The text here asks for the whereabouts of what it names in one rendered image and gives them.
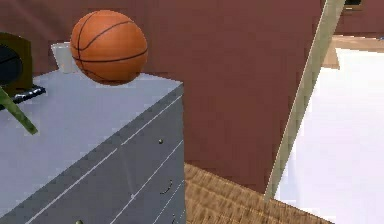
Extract dark olive black box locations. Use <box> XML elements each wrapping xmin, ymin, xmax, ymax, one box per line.
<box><xmin>0</xmin><ymin>31</ymin><xmax>47</xmax><ymax>111</ymax></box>

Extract white room door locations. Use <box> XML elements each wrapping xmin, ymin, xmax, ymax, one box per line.
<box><xmin>264</xmin><ymin>0</ymin><xmax>384</xmax><ymax>224</ymax></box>

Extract white cup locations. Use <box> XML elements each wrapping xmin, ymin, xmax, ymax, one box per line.
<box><xmin>50</xmin><ymin>41</ymin><xmax>80</xmax><ymax>74</ymax></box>

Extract orange basketball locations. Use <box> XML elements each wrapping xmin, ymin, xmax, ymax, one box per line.
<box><xmin>69</xmin><ymin>9</ymin><xmax>149</xmax><ymax>86</ymax></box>

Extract grey chest of drawers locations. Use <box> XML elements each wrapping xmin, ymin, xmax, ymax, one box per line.
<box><xmin>0</xmin><ymin>69</ymin><xmax>186</xmax><ymax>224</ymax></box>

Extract dark framed wall picture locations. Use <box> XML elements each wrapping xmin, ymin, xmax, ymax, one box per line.
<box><xmin>343</xmin><ymin>0</ymin><xmax>365</xmax><ymax>12</ymax></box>

